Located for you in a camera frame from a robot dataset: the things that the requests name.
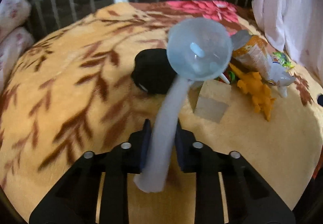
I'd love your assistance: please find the orange snack wrapper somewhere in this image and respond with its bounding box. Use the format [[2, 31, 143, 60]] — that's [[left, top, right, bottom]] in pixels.
[[231, 30, 272, 81]]

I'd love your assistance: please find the wooden block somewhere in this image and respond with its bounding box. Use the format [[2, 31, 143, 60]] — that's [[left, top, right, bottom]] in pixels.
[[188, 80, 232, 123]]

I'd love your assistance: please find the green snack bag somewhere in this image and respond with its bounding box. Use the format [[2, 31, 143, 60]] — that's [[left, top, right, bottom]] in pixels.
[[272, 52, 295, 70]]

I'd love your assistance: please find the folded floral white quilt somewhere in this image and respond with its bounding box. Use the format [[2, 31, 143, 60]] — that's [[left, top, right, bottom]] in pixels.
[[1, 0, 35, 90]]

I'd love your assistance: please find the white plastic toy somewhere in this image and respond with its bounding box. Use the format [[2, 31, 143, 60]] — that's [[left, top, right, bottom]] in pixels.
[[267, 62, 296, 98]]

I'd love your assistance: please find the black cloth bundle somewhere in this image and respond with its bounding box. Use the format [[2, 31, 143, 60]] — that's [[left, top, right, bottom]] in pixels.
[[131, 48, 177, 94]]

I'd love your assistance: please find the floral plush bed blanket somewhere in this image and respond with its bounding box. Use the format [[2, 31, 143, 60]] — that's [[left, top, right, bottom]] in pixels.
[[1, 0, 322, 220]]

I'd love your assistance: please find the orange toy dinosaur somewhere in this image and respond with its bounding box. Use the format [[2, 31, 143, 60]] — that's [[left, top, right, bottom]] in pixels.
[[229, 63, 276, 122]]

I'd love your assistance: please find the pale pink curtain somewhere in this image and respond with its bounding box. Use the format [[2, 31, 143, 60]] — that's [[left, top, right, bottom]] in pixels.
[[252, 0, 322, 79]]

